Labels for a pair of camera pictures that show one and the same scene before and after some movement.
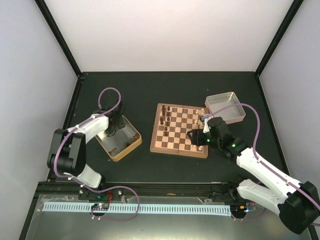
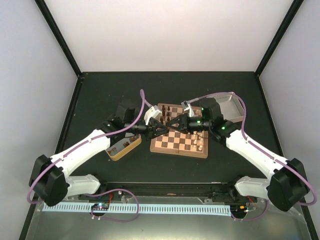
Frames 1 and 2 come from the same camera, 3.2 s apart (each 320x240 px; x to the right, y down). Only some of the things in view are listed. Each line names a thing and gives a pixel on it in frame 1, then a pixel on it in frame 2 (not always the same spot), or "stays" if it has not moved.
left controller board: x=100 y=206 stays
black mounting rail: x=145 y=189 stays
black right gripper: x=196 y=139 to x=178 y=119
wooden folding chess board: x=171 y=124 stays
